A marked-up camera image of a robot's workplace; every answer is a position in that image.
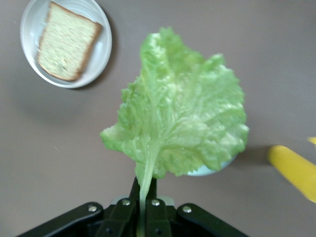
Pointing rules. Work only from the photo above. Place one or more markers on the brown table cloth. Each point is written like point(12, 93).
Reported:
point(49, 135)

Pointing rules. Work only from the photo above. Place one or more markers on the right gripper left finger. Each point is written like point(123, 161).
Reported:
point(124, 214)

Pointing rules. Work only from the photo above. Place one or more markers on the green lettuce leaf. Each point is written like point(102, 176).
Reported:
point(180, 106)

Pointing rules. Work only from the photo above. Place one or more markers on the mint green plate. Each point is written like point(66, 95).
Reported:
point(212, 170)

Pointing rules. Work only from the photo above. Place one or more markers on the beige plate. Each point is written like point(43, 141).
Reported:
point(29, 32)

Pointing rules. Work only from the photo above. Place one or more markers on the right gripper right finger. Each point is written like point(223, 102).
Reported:
point(158, 217)

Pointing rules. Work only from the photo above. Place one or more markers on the toasted bread slice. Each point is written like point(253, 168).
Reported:
point(66, 42)

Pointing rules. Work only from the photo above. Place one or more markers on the yellow squeeze bottle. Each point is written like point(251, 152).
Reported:
point(293, 170)

